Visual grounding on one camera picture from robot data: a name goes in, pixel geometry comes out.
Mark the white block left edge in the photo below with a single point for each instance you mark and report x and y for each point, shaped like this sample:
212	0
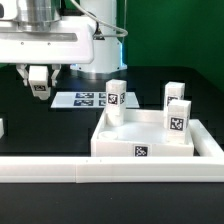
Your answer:
1	128

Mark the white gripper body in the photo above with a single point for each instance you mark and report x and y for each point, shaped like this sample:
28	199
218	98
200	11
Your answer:
69	41

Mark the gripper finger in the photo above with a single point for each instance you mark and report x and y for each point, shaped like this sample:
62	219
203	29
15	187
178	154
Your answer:
21	68
56	70

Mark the white square table top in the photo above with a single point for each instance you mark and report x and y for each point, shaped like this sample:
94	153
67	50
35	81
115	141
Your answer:
141	135

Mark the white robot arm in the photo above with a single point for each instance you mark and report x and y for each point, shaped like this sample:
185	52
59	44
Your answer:
38	15

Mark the white base marker plate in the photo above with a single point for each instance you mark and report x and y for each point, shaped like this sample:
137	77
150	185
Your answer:
68	100

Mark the white L-shaped obstacle fence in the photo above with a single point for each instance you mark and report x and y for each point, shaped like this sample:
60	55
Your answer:
207	166

